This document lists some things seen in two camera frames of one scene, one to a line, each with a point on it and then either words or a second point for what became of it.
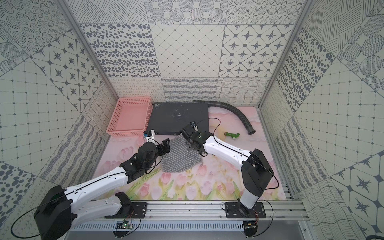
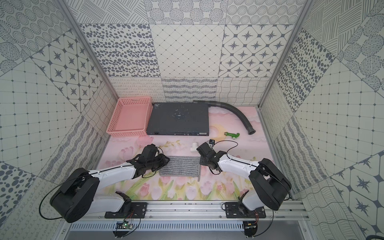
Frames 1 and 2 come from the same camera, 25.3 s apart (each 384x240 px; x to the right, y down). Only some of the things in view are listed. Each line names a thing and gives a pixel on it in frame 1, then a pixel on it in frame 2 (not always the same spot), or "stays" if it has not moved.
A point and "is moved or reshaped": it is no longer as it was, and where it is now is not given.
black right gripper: (188, 145) -> (201, 161)
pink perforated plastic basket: (131, 117) stays
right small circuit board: (250, 228) stays
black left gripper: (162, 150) -> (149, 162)
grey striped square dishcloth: (179, 158) is moved or reshaped
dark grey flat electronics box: (169, 119) stays
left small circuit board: (124, 225) stays
